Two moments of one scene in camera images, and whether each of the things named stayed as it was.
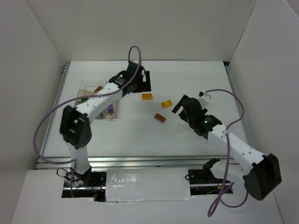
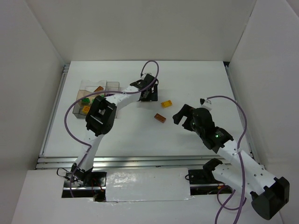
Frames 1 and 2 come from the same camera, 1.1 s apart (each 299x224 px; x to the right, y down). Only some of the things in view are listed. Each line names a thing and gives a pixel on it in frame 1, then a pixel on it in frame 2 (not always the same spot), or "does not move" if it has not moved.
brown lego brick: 98,89 does not move
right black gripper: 181,108 → 187,115
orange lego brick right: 166,103 does not move
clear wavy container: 91,86 does not move
